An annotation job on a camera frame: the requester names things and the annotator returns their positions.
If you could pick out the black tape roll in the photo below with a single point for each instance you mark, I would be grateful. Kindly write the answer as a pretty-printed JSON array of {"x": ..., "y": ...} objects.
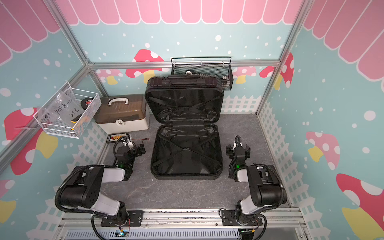
[{"x": 86, "y": 102}]

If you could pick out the black charger board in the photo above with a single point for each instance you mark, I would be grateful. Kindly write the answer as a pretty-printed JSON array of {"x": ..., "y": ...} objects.
[{"x": 112, "y": 138}]

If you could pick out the socket tool set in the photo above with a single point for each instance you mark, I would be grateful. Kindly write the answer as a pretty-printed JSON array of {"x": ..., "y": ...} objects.
[{"x": 226, "y": 82}]

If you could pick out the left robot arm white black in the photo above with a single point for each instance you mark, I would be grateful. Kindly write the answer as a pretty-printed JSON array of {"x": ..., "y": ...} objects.
[{"x": 80, "y": 192}]

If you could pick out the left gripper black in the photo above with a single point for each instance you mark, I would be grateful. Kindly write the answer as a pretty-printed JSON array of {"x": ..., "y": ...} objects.
[{"x": 135, "y": 151}]

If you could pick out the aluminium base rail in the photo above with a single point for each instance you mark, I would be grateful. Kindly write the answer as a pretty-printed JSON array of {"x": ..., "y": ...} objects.
[{"x": 187, "y": 224}]

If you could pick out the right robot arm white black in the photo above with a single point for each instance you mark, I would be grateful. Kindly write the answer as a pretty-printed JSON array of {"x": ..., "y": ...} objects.
[{"x": 267, "y": 191}]

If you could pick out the black wire mesh basket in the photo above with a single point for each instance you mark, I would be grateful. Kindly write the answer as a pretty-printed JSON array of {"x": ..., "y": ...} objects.
[{"x": 208, "y": 66}]

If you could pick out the yellow black tool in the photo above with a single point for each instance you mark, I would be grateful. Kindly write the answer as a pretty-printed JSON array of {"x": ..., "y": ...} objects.
[{"x": 76, "y": 119}]

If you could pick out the black hard-shell suitcase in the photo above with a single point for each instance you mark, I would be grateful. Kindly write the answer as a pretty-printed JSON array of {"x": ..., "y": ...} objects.
[{"x": 187, "y": 144}]

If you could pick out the brown lid storage box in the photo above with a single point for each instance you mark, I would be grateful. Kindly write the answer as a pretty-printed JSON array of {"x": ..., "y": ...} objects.
[{"x": 123, "y": 114}]

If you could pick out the clear acrylic wall bin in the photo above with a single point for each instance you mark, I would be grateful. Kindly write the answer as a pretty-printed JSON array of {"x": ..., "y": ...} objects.
[{"x": 55, "y": 116}]

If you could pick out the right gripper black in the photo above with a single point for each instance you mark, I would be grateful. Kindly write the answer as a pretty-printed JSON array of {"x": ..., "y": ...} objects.
[{"x": 237, "y": 151}]

